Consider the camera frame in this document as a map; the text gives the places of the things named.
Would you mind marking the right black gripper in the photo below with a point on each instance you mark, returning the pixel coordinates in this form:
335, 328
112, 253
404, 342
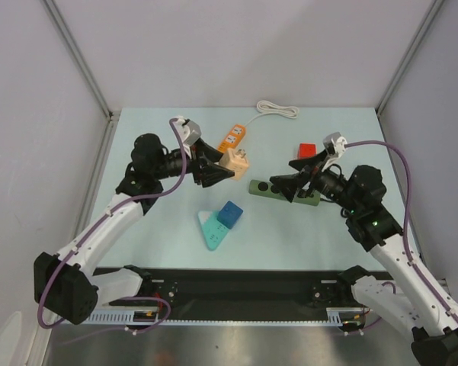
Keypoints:
309, 178

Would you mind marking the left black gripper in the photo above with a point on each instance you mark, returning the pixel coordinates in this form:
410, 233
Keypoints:
211, 174

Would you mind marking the beige cube plug adapter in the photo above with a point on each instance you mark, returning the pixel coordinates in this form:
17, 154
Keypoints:
235, 160

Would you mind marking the olive green power strip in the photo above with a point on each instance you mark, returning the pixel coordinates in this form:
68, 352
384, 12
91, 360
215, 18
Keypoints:
268, 190

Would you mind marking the blue cube plug adapter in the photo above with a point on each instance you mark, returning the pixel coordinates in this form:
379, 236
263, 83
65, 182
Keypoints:
229, 214

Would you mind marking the teal triangular power strip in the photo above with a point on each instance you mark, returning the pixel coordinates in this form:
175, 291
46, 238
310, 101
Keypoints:
213, 231

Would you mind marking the dark green cube plug adapter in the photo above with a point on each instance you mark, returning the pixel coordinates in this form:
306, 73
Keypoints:
303, 194

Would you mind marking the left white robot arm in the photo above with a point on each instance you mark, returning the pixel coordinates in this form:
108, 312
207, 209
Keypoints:
66, 284

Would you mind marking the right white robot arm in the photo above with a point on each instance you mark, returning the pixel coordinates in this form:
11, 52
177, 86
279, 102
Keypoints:
424, 313

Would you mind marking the red cube plug adapter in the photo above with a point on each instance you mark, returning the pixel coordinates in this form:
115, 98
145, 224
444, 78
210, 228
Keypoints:
306, 150

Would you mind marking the orange power strip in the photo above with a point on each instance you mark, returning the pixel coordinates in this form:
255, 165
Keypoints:
233, 138

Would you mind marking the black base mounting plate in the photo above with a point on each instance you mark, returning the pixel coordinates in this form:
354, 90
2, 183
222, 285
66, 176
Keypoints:
198, 288

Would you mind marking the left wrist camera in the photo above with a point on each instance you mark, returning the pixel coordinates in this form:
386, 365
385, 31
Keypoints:
188, 130

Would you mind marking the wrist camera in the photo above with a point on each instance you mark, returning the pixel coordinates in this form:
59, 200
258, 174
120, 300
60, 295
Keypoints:
334, 145
188, 130

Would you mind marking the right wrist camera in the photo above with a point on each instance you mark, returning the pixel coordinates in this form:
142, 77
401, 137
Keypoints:
334, 145

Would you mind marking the white slotted cable duct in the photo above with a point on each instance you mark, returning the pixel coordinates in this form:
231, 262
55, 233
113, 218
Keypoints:
327, 316

